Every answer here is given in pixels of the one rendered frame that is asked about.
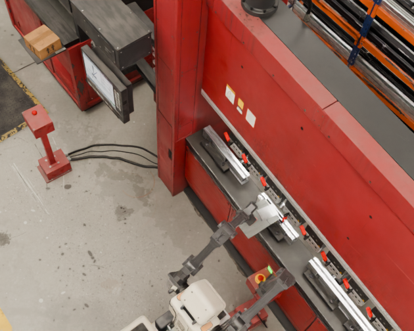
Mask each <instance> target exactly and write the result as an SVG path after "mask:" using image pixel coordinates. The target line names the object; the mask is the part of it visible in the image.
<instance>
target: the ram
mask: <svg viewBox="0 0 414 331"><path fill-rule="evenodd" d="M227 84H228V86H230V88H231V89H232V90H233V91H234V92H235V99H234V103H233V104H232V102H231V101H230V100H229V99H228V98H227V97H226V96H225V93H226V88H227ZM202 90H203V91H204V92H205V93H206V94H207V95H208V96H209V98H210V99H211V100H212V102H213V103H214V104H215V105H216V106H217V107H218V109H219V110H220V111H221V113H222V114H223V115H224V116H225V117H226V118H227V120H228V121H229V122H230V123H231V125H232V126H233V127H234V128H235V129H236V130H237V132H238V133H239V134H240V136H241V137H242V138H243V139H244V140H245V141H246V143H247V144H248V145H249V147H250V148H251V149H252V150H253V151H254V152H255V154H256V155H257V156H258V157H259V159H260V160H261V161H262V162H263V163H264V164H265V166H266V167H267V168H268V170H270V172H271V173H272V174H273V175H274V177H275V178H276V179H277V180H278V182H280V184H281V185H282V186H283V188H284V189H285V190H286V191H287V192H288V193H289V194H290V196H291V197H292V199H293V200H294V201H295V202H296V203H297V204H298V205H299V207H300V208H301V209H302V211H303V212H304V213H305V214H306V215H307V216H308V218H309V219H310V220H311V222H312V223H313V224H314V225H315V226H316V227H317V229H318V230H319V231H320V232H321V234H322V235H323V236H324V237H325V238H326V239H327V241H328V242H329V243H330V245H331V246H332V247H333V248H334V249H335V250H336V252H337V253H338V254H339V256H340V257H341V258H342V259H343V260H344V261H345V262H346V264H347V265H348V266H349V268H351V270H352V271H353V272H354V273H355V275H356V276H357V277H358V279H360V281H361V282H362V283H363V284H364V286H365V287H366V288H367V289H368V291H370V293H371V294H372V295H373V297H374V298H375V299H376V300H377V301H378V302H379V303H380V305H381V306H382V307H383V309H384V310H385V311H386V312H387V313H388V314H389V316H390V317H391V318H392V320H393V321H394V322H395V323H396V324H397V325H398V327H399V328H400V329H401V330H402V331H414V234H413V233H412V231H411V230H410V229H409V228H408V227H407V226H406V224H405V223H404V222H403V221H402V220H401V219H400V218H399V217H398V216H397V215H396V214H395V213H394V211H393V210H392V209H391V208H390V207H389V206H388V205H387V203H386V202H385V201H384V200H383V199H382V198H381V197H380V196H379V195H378V194H377V193H376V192H375V190H374V189H373V188H372V187H371V186H370V185H369V184H368V182H367V181H366V180H365V179H364V178H363V177H362V176H361V175H360V174H359V173H358V172H357V171H356V169H355V168H354V167H353V166H352V165H351V164H350V163H349V161H348V160H347V159H345V157H343V155H342V154H341V153H340V152H339V151H338V150H337V148H336V147H335V146H334V145H333V144H332V143H331V142H330V140H328V138H326V136H325V135H324V134H323V133H322V132H321V131H320V130H319V129H318V128H317V126H316V125H315V124H314V123H313V122H312V121H311V120H310V119H309V118H308V117H307V116H306V114H305V113H304V112H303V111H302V110H301V109H300V107H299V106H298V105H297V104H296V103H295V102H294V101H293V100H292V99H291V98H290V97H289V96H288V95H287V93H286V92H285V91H284V90H283V89H282V88H281V86H280V85H279V84H278V83H277V82H276V81H275V80H274V79H273V78H272V77H271V76H270V75H269V74H268V72H267V71H266V70H265V69H264V68H263V67H262V65H261V64H260V63H259V62H258V61H257V60H256V59H255V58H254V57H253V56H252V55H251V54H250V52H249V51H248V50H247V49H246V48H245V47H244V46H243V44H242V43H241V42H240V41H239V40H238V39H237V38H236V37H235V36H234V35H233V34H232V33H231V31H230V30H229V29H228V28H227V27H226V26H225V25H224V23H223V22H222V21H221V20H220V19H219V18H218V17H217V16H216V15H215V14H214V13H213V12H212V11H211V9H210V8H208V23H207V31H206V45H205V53H204V68H203V76H202ZM201 94H202V96H203V97H204V98H205V99H206V100H207V101H208V103H209V104H210V105H211V106H212V108H213V109H214V110H215V111H216V112H217V113H218V115H219V116H220V118H221V119H222V120H223V121H224V122H225V123H226V124H227V126H228V127H229V128H230V130H232V132H233V133H234V134H235V136H236V137H237V138H238V139H239V141H240V142H241V143H242V144H243V145H244V147H245V148H246V149H247V150H248V151H249V153H250V154H251V155H252V156H253V157H254V159H255V160H256V161H257V162H258V163H259V165H260V166H261V167H262V169H263V170H264V171H265V172H266V173H267V174H268V175H269V177H270V178H271V180H272V181H273V182H274V183H275V184H276V185H277V187H278V188H279V189H280V190H281V192H282V193H283V194H284V195H285V196H286V197H287V199H288V200H289V201H290V203H291V204H292V205H293V206H294V207H295V208H296V210H297V211H298V213H299V214H300V215H301V216H302V217H303V218H304V219H305V221H306V222H307V223H308V225H309V226H310V227H311V228H312V229H313V231H314V232H315V233H316V234H317V236H318V237H319V238H320V239H321V240H322V241H323V243H324V244H325V245H326V247H328V249H329V250H330V251H331V252H332V254H333V255H334V256H335V257H336V258H337V260H338V261H339V262H340V263H341V265H342V266H343V267H344V268H345V269H346V270H347V272H348V273H349V274H350V276H351V277H352V278H353V279H354V280H355V282H356V283H357V284H358V285H359V287H360V288H361V289H362V290H363V291H364V292H365V294H366V295H367V296H368V298H369V299H370V300H371V301H372V302H373V303H374V305H375V306H376V307H377V309H378V310H379V311H380V312H381V313H382V314H383V316H384V317H385V318H386V320H387V321H388V322H389V323H390V324H391V325H392V327H393V328H394V329H395V331H398V329H397V328H396V327H395V326H394V325H393V324H392V322H391V321H390V320H389V318H388V317H387V316H386V315H385V314H384V313H383V311H382V310H381V309H380V307H379V306H378V305H377V304H376V303H375V302H374V300H373V299H372V298H371V296H370V295H369V294H368V293H367V292H366V291H365V289H364V288H363V287H362V286H361V284H360V283H359V282H358V281H357V280H356V278H355V277H354V276H353V275H352V273H351V272H350V271H349V270H348V269H347V268H346V266H345V265H344V264H343V262H341V260H340V259H339V258H338V257H337V255H336V254H335V253H334V252H333V251H332V250H331V248H330V247H329V246H328V244H327V243H326V242H325V241H324V240H323V239H322V237H321V236H320V235H319V233H318V232H317V231H316V230H315V229H314V228H313V226H312V225H311V224H310V222H309V221H308V220H307V219H306V218H305V217H304V215H303V214H302V213H301V212H300V210H299V209H298V208H297V207H296V206H295V205H294V203H293V202H292V201H291V199H290V198H289V197H288V196H287V195H286V194H285V192H284V191H283V190H282V188H281V187H280V186H279V185H278V184H277V183H276V181H275V180H274V179H273V177H272V176H271V175H270V174H269V173H268V172H267V170H266V169H265V168H264V167H263V165H262V164H261V163H260V162H259V161H258V159H257V158H256V157H255V156H254V155H253V153H252V152H251V151H250V150H249V149H248V147H247V146H246V145H245V144H244V143H243V141H242V140H241V139H240V138H239V136H238V135H237V134H236V133H235V132H234V131H233V129H232V128H231V127H230V125H229V124H228V123H227V122H226V121H225V120H224V118H223V117H222V116H221V114H220V113H219V112H218V111H217V110H216V109H215V107H214V106H213V105H212V103H211V102H210V101H209V100H208V99H207V98H206V96H205V95H204V94H203V93H202V92H201ZM239 98H240V99H241V100H242V101H243V103H244V105H243V109H241V107H240V106H239V105H238V101H239ZM237 106H238V107H239V108H240V109H241V110H242V114H241V113H240V112H239V111H238V110H237ZM247 108H248V109H249V110H250V111H251V113H253V114H254V116H255V117H256V121H255V124H254V128H253V127H252V126H251V125H250V124H249V123H248V121H247V120H246V119H245V118H246V112H247Z"/></svg>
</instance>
